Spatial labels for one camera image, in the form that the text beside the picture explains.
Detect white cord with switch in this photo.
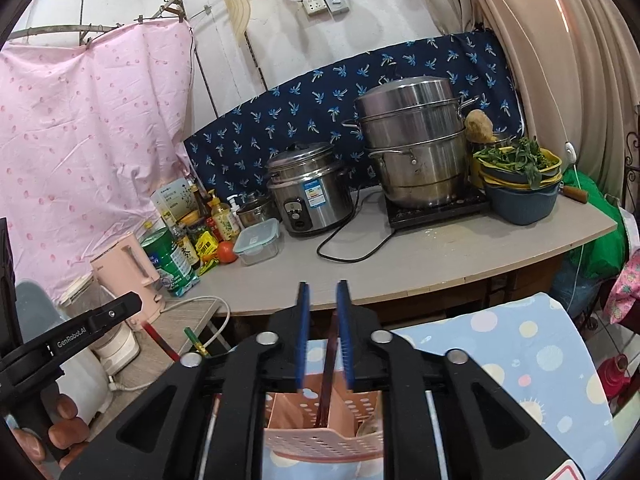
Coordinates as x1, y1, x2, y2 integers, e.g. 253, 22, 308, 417
544, 72, 582, 281

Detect beige curtain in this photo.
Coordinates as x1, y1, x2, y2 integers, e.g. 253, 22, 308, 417
445, 0, 640, 201

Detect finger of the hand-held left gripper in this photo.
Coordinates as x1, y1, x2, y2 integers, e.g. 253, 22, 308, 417
5, 291, 145, 377

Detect grey wooden counter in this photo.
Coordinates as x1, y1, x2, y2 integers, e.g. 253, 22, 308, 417
112, 187, 621, 391

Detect dark sauce bottle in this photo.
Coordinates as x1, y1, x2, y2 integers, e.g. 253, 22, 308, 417
192, 185, 211, 222

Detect pink floral cloth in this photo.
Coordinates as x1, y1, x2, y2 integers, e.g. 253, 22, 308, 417
602, 255, 640, 336

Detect metal curtain rail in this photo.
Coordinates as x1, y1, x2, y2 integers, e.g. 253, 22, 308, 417
10, 0, 232, 50

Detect steel rice cooker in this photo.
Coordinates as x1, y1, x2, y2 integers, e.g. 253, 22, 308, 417
265, 141, 351, 237

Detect large steel steamer pot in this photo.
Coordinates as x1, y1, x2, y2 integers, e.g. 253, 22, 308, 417
342, 76, 481, 209

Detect dark red chopstick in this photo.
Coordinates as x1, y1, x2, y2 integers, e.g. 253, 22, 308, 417
317, 311, 342, 427

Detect green tin can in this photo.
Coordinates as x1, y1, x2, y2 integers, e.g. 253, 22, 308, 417
141, 226, 193, 296

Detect green plastic bag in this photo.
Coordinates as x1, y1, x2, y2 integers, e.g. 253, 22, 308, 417
562, 167, 631, 281

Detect white power cable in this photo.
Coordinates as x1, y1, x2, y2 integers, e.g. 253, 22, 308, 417
107, 296, 233, 392

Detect white green carton box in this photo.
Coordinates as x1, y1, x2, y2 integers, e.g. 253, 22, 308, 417
151, 178, 198, 226

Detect yellow snack packet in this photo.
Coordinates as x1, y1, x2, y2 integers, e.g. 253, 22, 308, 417
194, 230, 219, 267

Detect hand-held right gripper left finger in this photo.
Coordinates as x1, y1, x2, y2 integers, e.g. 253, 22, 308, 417
60, 281, 311, 480

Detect pink dotted curtain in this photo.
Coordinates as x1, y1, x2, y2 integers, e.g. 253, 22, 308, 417
0, 20, 201, 301

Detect black induction cooktop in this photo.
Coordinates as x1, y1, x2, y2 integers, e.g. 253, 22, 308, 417
385, 187, 493, 233

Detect dark iron chair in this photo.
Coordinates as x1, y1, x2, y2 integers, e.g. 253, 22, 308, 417
620, 130, 640, 211

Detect navy patterned cloth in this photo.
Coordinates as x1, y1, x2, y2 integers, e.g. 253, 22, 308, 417
182, 30, 526, 196

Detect green leafy vegetables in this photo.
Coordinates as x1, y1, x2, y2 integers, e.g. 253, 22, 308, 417
472, 136, 556, 188

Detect person's left hand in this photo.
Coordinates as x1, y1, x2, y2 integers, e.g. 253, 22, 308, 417
11, 394, 95, 467

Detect small steel pot with lid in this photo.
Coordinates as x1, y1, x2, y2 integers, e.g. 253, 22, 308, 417
235, 194, 276, 229

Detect glass container with teal lid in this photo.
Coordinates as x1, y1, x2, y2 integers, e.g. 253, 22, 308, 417
232, 218, 281, 267

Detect blue plastic basin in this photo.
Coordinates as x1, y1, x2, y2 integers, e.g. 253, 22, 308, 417
477, 175, 563, 226

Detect yellow loofah sponge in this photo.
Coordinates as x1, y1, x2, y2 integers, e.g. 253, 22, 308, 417
465, 108, 496, 145

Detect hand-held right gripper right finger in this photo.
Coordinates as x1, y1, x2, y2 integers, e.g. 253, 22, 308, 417
336, 279, 586, 480

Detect yellow oil bottle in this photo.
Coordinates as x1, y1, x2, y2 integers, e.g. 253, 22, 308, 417
206, 190, 241, 241

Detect pink electric kettle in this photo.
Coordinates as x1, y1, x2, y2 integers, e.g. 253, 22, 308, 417
90, 231, 166, 328

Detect pink perforated utensil holder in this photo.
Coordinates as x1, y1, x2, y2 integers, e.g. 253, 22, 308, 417
262, 380, 386, 461

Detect soy sauce bottle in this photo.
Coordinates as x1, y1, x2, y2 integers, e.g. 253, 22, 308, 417
172, 225, 201, 267

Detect green chopstick with gold band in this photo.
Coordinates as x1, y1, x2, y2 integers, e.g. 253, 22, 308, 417
183, 326, 207, 359

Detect black rice cooker cable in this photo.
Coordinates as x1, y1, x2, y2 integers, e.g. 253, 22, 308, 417
316, 187, 396, 264

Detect red thread spool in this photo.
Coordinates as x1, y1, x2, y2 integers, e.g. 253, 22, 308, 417
597, 355, 633, 401

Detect beige hanging board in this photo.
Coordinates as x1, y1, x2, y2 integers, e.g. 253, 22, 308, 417
221, 0, 251, 51

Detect light blue dotted tablecloth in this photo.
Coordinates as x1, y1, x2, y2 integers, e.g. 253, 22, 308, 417
270, 292, 621, 480

